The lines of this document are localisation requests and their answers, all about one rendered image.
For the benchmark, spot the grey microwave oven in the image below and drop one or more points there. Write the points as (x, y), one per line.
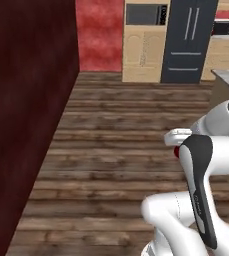
(142, 14)

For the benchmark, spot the beige island with grey top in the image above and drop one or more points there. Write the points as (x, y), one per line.
(226, 83)

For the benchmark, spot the beige base cupboard run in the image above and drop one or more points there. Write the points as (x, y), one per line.
(222, 56)

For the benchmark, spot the small red round object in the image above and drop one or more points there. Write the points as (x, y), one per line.
(176, 152)

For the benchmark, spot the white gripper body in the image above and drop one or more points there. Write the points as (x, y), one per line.
(176, 137)

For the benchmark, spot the dark grey fridge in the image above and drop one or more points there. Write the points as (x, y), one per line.
(186, 40)

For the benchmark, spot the black small appliance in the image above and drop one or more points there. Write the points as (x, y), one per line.
(223, 27)

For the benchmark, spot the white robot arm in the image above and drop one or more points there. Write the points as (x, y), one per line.
(226, 146)

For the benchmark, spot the beige tall oven cupboard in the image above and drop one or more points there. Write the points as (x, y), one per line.
(142, 53)

